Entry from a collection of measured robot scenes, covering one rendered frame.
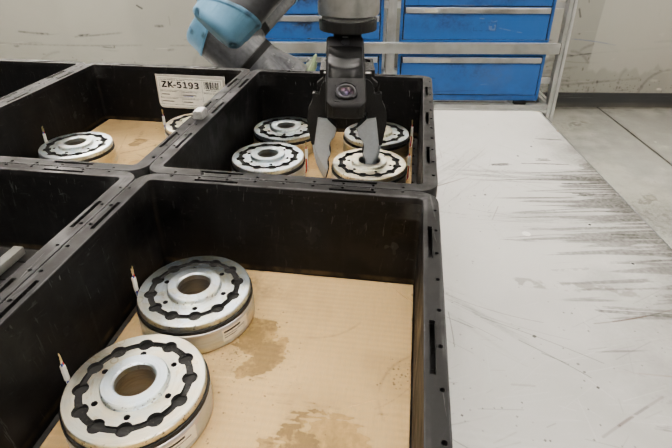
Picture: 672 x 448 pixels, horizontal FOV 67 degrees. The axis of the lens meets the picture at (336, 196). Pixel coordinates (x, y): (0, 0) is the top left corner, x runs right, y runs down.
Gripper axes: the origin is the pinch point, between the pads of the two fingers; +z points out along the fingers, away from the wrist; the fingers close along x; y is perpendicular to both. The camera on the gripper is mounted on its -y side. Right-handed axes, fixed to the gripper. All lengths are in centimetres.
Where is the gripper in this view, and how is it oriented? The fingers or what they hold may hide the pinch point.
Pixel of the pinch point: (346, 171)
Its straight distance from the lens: 70.8
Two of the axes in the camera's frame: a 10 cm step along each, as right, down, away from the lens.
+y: 0.2, -4.9, 8.7
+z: 0.0, 8.7, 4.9
